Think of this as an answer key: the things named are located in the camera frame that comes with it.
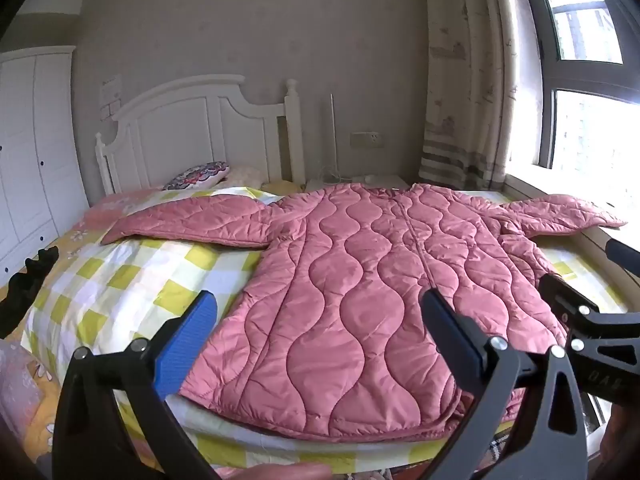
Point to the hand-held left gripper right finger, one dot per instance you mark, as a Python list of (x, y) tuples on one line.
[(452, 340)]

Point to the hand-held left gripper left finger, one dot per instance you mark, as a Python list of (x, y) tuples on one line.
[(185, 345)]

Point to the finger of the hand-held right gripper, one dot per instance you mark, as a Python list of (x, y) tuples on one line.
[(567, 294), (622, 255)]

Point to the pink quilted jacket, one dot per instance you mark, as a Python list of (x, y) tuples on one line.
[(350, 285)]

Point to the person's left hand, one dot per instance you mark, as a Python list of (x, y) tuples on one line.
[(285, 472)]

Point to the yellow checked bed sheet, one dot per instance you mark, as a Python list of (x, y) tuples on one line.
[(100, 280)]

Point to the patterned pillow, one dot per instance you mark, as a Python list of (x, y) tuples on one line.
[(197, 175)]

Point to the black cloth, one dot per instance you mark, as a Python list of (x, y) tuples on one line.
[(25, 285)]

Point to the white nightstand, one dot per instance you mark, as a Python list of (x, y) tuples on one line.
[(380, 180)]

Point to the cream plush cushion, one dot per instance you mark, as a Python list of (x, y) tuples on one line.
[(245, 175)]

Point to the yellow pillow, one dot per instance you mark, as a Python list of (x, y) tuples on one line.
[(280, 186)]

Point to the dark framed window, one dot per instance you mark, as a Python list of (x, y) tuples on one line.
[(585, 60)]

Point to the white wooden headboard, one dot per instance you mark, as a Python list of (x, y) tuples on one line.
[(175, 130)]

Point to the printed beige curtain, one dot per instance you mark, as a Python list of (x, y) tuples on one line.
[(465, 85)]

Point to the white pole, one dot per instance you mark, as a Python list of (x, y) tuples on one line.
[(331, 135)]

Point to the white wardrobe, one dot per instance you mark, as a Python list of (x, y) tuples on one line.
[(35, 150)]

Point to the wall socket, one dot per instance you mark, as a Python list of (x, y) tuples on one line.
[(367, 140)]

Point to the wall paper notice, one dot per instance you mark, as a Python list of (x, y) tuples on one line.
[(111, 95)]

